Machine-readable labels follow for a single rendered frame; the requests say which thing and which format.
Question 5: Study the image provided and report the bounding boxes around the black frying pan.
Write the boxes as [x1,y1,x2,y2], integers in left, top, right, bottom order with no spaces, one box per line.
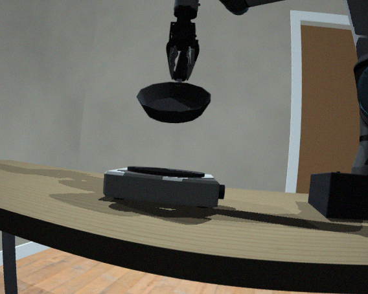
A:
[137,51,211,123]

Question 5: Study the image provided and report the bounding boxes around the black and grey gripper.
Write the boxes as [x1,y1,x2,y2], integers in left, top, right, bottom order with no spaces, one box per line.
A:
[166,5,200,80]

